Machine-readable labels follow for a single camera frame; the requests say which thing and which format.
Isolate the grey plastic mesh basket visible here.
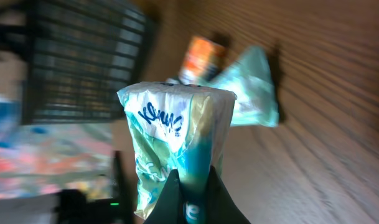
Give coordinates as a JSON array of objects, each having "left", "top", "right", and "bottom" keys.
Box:
[{"left": 22, "top": 0, "right": 157, "bottom": 124}]

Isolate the orange tissue pack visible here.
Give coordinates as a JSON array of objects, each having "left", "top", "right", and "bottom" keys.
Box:
[{"left": 178, "top": 35, "right": 226, "bottom": 85}]

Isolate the teal tissue pack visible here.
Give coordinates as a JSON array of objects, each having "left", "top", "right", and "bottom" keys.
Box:
[{"left": 117, "top": 82, "right": 236, "bottom": 223}]

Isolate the light green wipes packet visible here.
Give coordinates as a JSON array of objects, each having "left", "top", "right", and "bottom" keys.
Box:
[{"left": 202, "top": 46, "right": 279, "bottom": 128}]

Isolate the yellow snack chip bag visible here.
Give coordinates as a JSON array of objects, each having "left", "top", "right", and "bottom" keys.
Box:
[{"left": 0, "top": 95, "right": 114, "bottom": 200}]

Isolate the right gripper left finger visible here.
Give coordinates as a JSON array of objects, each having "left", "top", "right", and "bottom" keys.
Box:
[{"left": 144, "top": 169, "right": 184, "bottom": 224}]

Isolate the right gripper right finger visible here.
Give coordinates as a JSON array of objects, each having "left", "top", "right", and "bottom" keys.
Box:
[{"left": 205, "top": 166, "right": 250, "bottom": 224}]

